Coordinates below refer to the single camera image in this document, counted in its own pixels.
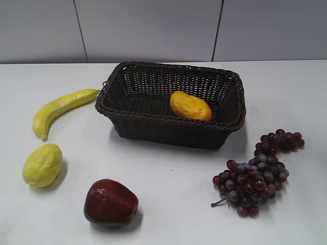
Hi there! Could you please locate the yellow banana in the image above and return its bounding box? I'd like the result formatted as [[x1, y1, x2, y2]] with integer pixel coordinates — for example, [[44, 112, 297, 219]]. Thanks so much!
[[32, 89, 100, 141]]

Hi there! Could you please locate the orange yellow mango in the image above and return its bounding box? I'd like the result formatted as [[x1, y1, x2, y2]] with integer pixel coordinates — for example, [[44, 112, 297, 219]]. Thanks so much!
[[170, 91, 212, 121]]

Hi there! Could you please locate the purple grape bunch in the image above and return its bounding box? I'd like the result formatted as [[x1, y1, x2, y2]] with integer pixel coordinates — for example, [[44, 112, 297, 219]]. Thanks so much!
[[211, 129, 305, 218]]

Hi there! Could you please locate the dark red apple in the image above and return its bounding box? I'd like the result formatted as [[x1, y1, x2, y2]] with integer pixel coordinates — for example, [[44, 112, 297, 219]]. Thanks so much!
[[83, 179, 138, 226]]

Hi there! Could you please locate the yellow lemon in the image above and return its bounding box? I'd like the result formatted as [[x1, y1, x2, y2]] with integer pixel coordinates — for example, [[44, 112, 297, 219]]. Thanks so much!
[[22, 143, 63, 188]]

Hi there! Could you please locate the black woven basket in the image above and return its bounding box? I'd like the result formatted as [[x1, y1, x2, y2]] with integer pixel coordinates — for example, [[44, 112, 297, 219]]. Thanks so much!
[[95, 61, 246, 150]]

